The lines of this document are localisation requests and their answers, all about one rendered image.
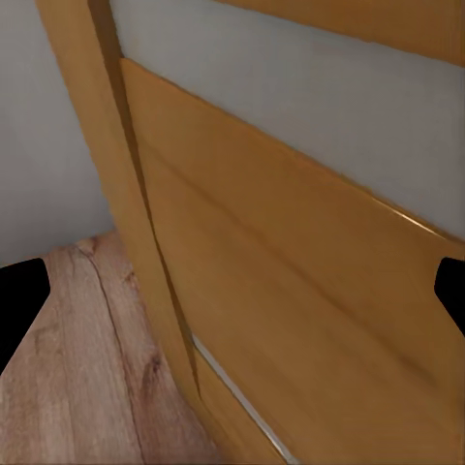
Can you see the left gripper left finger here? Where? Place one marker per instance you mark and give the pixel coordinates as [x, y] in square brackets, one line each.
[24, 288]

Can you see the door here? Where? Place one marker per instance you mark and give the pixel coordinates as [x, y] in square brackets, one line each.
[287, 176]

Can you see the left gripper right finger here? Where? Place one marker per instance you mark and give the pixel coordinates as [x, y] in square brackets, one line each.
[450, 289]

